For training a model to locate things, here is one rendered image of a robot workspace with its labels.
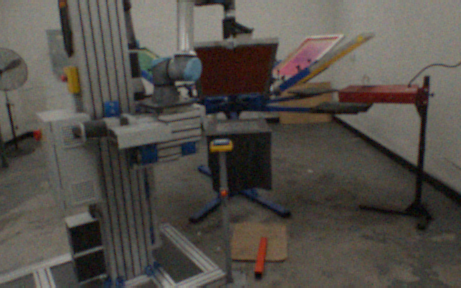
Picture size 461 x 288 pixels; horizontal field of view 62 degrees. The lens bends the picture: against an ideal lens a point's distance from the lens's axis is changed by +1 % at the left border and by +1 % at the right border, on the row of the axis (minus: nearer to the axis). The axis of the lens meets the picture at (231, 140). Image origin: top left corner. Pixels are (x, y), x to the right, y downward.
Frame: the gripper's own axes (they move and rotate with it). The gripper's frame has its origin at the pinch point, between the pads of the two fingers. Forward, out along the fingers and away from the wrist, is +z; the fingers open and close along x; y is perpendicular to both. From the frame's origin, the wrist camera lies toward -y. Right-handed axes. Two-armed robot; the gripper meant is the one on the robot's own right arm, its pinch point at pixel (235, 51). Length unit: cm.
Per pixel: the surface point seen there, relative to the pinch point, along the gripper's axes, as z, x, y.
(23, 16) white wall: -203, -435, 347
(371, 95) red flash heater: 22, -68, -108
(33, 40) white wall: -164, -447, 338
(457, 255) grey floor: 143, -42, -149
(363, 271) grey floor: 146, -31, -78
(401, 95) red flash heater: 25, -58, -127
